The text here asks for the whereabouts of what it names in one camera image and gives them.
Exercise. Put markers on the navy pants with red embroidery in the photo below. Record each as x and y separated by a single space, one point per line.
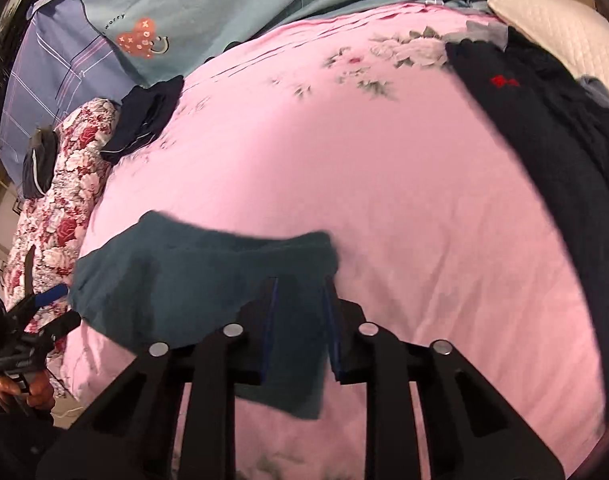
524 125

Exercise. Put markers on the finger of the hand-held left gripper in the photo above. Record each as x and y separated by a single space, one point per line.
54 332
52 295

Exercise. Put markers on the white quilted pillow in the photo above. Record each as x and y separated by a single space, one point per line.
559 35

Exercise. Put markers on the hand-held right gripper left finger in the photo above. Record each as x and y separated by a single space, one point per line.
219 385

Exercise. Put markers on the folded navy pants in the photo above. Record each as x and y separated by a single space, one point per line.
142 115

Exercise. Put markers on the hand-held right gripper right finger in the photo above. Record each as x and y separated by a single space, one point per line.
389 385

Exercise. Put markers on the person's left hand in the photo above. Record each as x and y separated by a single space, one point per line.
39 392

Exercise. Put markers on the blue plaid pillow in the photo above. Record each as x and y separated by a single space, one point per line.
59 70

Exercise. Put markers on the pink floral bed sheet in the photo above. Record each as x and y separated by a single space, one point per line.
359 185

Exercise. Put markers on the dark green pants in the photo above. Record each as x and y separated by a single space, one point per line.
194 280

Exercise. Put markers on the red floral quilt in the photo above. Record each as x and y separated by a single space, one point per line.
69 200

